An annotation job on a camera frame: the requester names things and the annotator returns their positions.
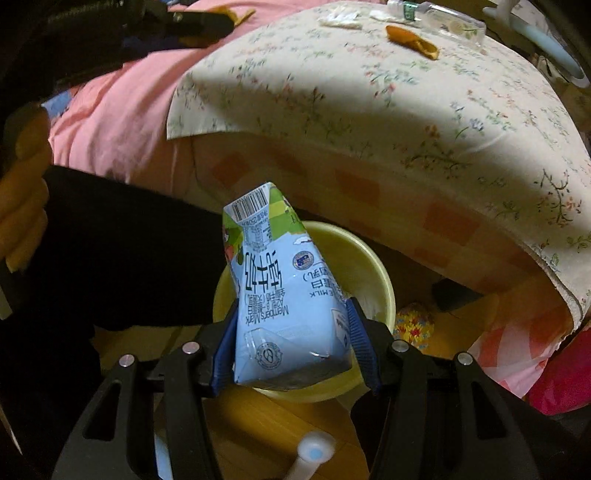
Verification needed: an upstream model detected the orange checked bed sheet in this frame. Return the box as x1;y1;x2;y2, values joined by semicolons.
189;134;578;326

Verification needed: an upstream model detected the light blue plastic hoop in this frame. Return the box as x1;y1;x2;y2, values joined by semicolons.
482;0;590;88

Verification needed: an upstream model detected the person's left hand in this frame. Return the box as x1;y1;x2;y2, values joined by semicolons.
0;107;52;274

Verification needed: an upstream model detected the red cloth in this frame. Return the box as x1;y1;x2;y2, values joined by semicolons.
526;342;591;417

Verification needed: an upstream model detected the pink blanket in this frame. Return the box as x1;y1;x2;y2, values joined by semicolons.
46;0;333;197

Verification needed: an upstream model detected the pink checked cloth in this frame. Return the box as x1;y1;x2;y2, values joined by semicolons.
480;318;575;398

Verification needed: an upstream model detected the short orange peel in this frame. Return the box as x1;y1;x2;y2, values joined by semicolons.
385;25;440;61

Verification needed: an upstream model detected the crumpled white tissue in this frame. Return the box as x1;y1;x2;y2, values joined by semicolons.
318;7;363;29

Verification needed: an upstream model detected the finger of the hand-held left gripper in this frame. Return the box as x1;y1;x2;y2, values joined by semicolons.
159;6;235;49

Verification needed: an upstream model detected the colourful patterned ball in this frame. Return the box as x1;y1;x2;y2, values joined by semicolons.
394;302;436;356

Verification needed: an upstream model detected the white plastic tube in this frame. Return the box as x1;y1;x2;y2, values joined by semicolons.
281;431;338;480

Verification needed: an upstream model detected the clear plastic bottle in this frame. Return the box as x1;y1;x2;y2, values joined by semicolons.
387;0;488;49

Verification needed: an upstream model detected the yellow plastic bin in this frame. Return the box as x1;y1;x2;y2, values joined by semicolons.
211;220;396;404

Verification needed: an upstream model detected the floral tablecloth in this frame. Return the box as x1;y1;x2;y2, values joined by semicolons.
166;0;591;319

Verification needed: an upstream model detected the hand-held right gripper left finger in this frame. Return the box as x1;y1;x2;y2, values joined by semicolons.
51;302;243;480

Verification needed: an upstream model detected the blue milk carton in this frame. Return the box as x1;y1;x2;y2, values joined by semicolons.
223;181;354;393

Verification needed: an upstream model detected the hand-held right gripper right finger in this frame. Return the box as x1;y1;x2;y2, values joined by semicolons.
344;298;541;480

